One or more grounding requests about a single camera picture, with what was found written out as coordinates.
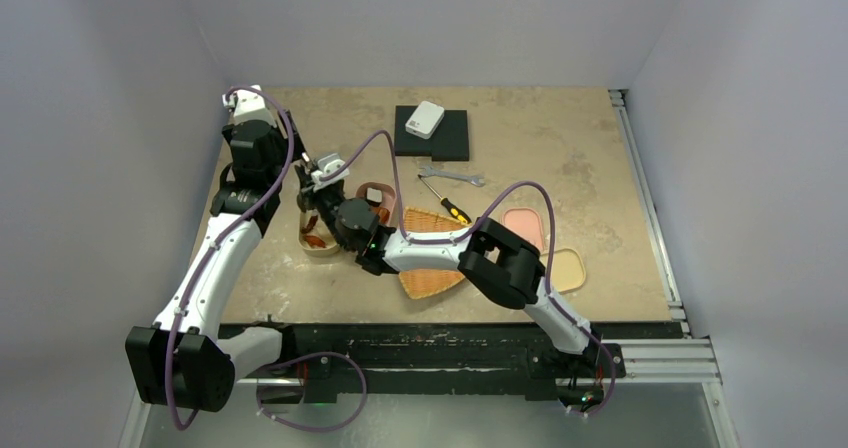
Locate dark red round food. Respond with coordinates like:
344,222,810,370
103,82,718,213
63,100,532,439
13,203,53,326
299,214,320,235

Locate beige lunch box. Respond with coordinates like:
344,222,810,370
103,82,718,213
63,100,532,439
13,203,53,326
298,211,340,257

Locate white black sushi piece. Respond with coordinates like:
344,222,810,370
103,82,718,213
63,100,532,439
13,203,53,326
364,187,383,206

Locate dark red sausage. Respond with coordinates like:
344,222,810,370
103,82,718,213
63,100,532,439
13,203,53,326
373,206,391,226

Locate pink lunch box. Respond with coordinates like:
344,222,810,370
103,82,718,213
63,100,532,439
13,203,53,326
355,182,396,226

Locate woven bamboo basket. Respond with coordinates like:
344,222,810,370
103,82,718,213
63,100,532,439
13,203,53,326
399,206,468,299

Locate beige lunch box lid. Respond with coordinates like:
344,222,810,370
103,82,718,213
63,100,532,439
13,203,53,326
550,248,587,293

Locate black metal tongs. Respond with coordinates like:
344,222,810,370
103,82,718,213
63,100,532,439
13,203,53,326
299,209,321,235

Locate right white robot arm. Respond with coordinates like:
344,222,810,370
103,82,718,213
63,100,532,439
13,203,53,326
296,166,601,375

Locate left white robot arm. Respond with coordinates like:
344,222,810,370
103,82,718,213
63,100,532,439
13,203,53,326
125,109,303,412

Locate white small box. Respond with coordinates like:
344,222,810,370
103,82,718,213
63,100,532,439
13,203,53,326
404,100,446,140

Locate pink lunch box lid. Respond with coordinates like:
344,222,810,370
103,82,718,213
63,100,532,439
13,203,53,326
500,207,546,253

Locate small red food piece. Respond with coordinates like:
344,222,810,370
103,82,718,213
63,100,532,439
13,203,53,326
303,234,327,250

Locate silver wrench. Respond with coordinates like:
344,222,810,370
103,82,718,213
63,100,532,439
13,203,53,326
418,165,486,187

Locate black foam block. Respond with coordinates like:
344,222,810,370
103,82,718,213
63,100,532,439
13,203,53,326
393,105,471,162

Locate yellow black screwdriver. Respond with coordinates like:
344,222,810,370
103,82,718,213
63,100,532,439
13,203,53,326
418,175,473,225

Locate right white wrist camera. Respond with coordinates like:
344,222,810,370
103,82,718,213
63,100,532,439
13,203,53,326
306,153,350,192

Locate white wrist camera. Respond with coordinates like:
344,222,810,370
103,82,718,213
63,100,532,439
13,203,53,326
222,85,277,127
306,153,350,192

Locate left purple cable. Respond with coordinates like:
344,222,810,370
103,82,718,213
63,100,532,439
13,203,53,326
164,85,369,433

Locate purple cable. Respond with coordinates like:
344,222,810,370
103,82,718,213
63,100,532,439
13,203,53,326
324,130,619,420
164,85,369,433

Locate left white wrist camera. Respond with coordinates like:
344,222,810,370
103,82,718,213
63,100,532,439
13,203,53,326
222,85,277,127

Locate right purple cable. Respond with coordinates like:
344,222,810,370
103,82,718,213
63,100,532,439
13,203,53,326
324,130,619,420

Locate black table front frame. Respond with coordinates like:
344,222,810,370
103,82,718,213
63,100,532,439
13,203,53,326
251,322,683,409

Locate aluminium rail right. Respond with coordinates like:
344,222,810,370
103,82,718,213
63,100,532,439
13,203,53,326
608,90,692,338

